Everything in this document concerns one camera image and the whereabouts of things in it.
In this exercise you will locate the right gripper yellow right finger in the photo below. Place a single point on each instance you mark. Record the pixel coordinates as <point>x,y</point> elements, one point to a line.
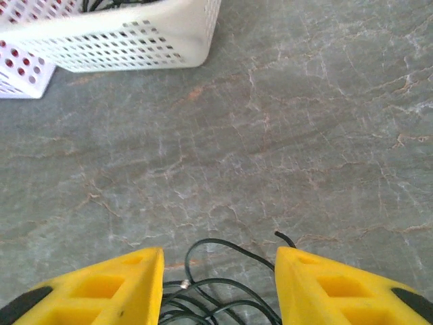
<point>338,298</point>

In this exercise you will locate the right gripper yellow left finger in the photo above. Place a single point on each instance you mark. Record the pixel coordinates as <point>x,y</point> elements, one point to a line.
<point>101,294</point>

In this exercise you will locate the lavender perforated plastic basket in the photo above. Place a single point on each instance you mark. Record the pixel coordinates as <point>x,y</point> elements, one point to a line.
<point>20,89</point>

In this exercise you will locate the white perforated plastic basket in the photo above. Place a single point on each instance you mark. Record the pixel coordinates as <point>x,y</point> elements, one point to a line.
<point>189,34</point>

